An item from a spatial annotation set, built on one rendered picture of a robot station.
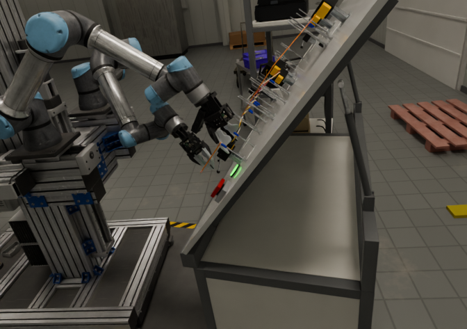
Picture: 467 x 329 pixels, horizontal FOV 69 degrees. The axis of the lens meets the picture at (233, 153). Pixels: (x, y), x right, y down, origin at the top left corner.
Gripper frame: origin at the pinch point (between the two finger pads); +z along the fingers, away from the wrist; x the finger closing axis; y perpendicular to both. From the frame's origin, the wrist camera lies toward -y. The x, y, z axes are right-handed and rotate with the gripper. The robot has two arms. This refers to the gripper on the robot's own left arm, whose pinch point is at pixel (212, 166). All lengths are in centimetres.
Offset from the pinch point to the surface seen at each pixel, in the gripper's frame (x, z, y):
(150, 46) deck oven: 75, -550, -707
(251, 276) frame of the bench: -14.1, 40.2, 10.5
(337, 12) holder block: 59, 0, 38
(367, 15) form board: 46, 14, 65
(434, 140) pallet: 172, 78, -207
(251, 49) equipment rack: 62, -51, -55
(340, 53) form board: 39, 15, 60
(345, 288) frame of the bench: 7, 61, 16
